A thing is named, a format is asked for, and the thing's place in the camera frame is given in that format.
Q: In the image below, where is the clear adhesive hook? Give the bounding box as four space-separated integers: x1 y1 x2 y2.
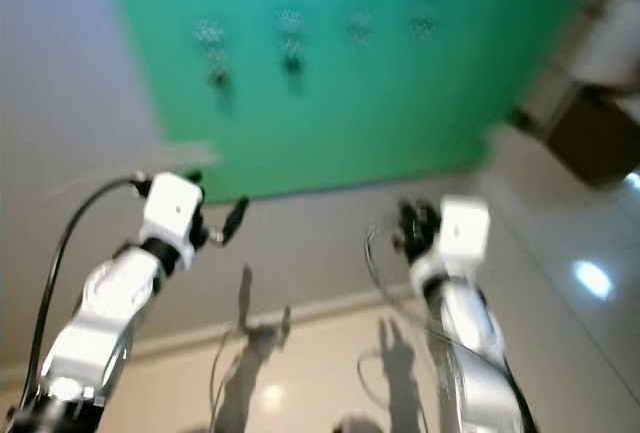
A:
192 17 229 54
273 7 309 46
344 13 377 46
408 8 442 40

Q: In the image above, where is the large green backdrop sheet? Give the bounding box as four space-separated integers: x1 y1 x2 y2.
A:
105 0 596 202

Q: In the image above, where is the small black headed key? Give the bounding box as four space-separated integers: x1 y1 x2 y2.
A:
283 41 305 78

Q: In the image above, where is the dark brown cabinet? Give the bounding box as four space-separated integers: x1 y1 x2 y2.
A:
520 83 640 186

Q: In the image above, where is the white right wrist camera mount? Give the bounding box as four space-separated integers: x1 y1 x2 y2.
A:
435 196 491 269

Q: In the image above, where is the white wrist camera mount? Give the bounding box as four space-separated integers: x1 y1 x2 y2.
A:
140 171 206 254
435 196 491 269

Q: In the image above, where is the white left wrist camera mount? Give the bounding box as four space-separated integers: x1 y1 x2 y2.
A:
140 171 206 254

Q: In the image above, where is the black key with silver ring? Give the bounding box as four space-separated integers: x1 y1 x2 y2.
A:
207 51 231 94

